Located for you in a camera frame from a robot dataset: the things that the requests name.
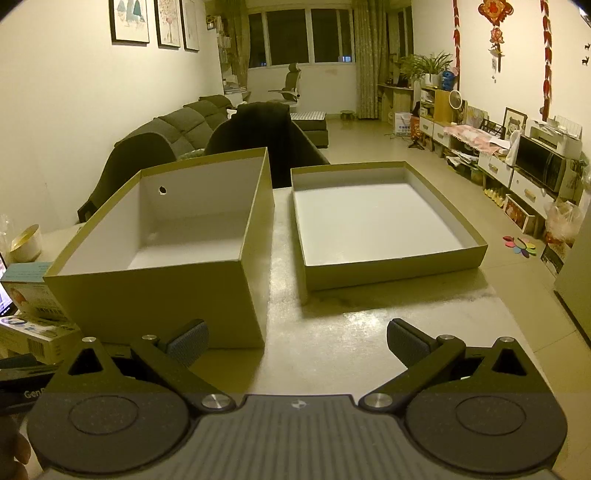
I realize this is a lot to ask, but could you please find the white desk fan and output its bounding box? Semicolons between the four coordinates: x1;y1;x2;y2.
447;90;465;123

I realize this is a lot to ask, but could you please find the plastic bag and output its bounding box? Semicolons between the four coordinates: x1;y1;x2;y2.
545;198;583;243

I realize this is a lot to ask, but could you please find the pink cloth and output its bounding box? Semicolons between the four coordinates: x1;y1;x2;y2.
444;124;511;155

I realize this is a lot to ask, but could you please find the potted plant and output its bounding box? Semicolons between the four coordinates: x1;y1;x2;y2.
399;52;455;86

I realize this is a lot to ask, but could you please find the white bowl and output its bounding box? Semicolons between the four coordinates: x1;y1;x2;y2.
9;224;43;264

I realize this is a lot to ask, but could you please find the deep cardboard box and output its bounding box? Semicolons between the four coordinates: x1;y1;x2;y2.
42;147;275;349

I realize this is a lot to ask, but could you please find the person's left hand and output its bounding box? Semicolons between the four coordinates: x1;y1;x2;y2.
0;434;33;480

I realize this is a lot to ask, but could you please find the wooden shelf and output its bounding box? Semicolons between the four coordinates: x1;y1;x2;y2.
378;83;416;123

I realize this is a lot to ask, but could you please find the patterned curtain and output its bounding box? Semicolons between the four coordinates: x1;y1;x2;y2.
229;0;250;88
353;0;386;121

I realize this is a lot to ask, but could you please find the white printer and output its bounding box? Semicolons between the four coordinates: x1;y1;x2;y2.
526;117;583;160

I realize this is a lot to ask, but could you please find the framed wall picture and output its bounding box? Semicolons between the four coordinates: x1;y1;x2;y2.
154;0;182;48
109;0;150;44
181;0;200;51

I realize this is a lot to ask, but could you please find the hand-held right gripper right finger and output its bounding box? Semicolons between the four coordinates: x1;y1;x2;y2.
359;318;546;411

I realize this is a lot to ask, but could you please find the red chilli string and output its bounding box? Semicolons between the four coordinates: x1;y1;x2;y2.
452;0;462;93
540;0;555;121

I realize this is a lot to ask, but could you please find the microwave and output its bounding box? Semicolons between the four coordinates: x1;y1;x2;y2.
515;134;568;192

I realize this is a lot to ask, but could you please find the colourful flower toy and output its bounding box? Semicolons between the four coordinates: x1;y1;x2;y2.
502;235;537;257

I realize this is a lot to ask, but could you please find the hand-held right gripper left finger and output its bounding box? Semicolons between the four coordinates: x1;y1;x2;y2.
50;319;235;412

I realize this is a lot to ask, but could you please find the white marble desktop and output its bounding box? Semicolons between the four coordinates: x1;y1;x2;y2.
37;185;555;398

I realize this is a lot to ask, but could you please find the window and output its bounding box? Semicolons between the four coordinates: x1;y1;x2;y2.
247;7;356;68

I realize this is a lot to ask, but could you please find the red Chinese knot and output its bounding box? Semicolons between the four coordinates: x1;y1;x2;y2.
478;0;514;72

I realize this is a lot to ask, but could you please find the shallow cardboard box lid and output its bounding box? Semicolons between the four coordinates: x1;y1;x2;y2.
290;161;489;305

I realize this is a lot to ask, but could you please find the dark green sofa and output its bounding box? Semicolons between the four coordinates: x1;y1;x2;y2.
113;95;329;162

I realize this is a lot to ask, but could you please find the low white cabinet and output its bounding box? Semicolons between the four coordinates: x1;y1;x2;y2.
409;85;578;232

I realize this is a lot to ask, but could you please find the large white box blue print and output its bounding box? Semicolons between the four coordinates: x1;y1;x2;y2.
0;316;84;365

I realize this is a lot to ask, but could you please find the dining chair with black coat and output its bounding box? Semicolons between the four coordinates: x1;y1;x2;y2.
203;102;331;189

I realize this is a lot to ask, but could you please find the small framed photo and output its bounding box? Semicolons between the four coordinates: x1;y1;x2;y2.
502;107;528;139

